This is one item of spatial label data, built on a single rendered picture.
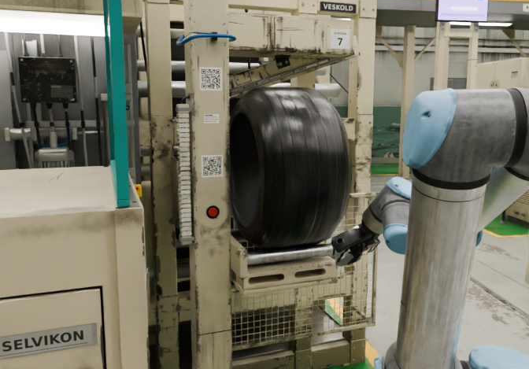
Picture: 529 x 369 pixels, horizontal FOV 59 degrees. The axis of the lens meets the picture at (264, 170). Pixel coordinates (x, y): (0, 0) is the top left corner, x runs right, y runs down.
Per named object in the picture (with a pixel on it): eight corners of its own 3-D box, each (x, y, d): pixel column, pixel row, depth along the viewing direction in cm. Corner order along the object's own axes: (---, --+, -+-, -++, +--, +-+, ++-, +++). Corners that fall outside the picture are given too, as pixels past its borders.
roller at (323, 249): (238, 252, 162) (240, 266, 161) (242, 252, 158) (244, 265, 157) (329, 243, 173) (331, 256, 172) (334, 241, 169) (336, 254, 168)
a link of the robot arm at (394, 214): (434, 233, 114) (425, 198, 123) (386, 232, 115) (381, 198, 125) (429, 258, 120) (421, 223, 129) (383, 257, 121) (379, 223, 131)
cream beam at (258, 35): (215, 49, 178) (214, 9, 176) (201, 56, 201) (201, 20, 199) (354, 55, 198) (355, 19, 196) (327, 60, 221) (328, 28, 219)
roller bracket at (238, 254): (239, 279, 154) (239, 251, 152) (212, 245, 191) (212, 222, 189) (249, 278, 155) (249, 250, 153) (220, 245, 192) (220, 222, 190)
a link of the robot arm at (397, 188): (394, 191, 123) (390, 167, 131) (369, 221, 131) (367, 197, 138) (424, 204, 125) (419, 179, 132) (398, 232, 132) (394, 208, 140)
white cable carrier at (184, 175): (182, 245, 158) (178, 104, 152) (179, 241, 163) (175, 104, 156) (194, 243, 160) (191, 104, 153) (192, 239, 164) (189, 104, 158)
